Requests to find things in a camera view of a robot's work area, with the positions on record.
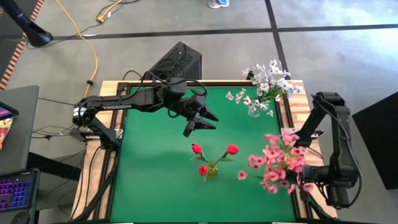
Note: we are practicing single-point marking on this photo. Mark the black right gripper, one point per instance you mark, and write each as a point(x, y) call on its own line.
point(318, 175)

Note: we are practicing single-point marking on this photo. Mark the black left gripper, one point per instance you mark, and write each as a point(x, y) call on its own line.
point(186, 105)

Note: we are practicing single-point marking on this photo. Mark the red artificial tulip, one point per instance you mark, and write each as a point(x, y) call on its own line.
point(196, 149)
point(202, 170)
point(232, 149)

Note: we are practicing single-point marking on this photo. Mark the white artificial flower bunch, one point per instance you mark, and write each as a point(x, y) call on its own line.
point(264, 73)
point(290, 88)
point(239, 96)

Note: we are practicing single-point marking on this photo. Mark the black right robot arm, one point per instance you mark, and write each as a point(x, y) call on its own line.
point(340, 149)

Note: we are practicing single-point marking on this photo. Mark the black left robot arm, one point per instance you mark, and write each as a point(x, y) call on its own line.
point(124, 105)

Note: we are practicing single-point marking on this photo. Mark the clear ribbed glass vase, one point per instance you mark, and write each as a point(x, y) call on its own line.
point(253, 112)

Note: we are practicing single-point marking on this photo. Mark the yellow embossed glass vase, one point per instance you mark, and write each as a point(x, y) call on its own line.
point(212, 171)

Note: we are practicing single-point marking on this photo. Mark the black computer tower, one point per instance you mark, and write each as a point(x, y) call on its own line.
point(177, 59)

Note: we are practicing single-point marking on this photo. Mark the black cabinet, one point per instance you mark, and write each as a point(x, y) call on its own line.
point(379, 140)

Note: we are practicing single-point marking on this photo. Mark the green table mat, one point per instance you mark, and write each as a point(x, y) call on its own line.
point(155, 186)

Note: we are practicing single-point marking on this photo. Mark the person's shoe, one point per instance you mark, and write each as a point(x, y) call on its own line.
point(218, 3)

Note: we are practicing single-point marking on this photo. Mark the dark grey side desk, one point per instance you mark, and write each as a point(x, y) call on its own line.
point(21, 130)

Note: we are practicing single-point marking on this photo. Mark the black floor stand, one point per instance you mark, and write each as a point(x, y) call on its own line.
point(37, 35)

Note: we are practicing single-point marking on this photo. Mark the tablet with pink screen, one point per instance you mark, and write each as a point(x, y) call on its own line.
point(6, 112)

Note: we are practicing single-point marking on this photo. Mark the colourful snack bag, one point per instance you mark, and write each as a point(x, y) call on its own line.
point(4, 130)

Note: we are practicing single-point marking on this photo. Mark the backlit laptop keyboard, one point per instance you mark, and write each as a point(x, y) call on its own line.
point(15, 193)

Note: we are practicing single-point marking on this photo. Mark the dark mat with orange stripes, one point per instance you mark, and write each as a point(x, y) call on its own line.
point(7, 62)

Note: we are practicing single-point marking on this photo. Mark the black computer mouse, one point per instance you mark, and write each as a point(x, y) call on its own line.
point(20, 218)

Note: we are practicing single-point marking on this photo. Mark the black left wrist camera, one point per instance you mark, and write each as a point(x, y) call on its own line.
point(177, 85)

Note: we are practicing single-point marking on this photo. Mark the black aluminium table frame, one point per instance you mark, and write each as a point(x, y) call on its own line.
point(230, 83)

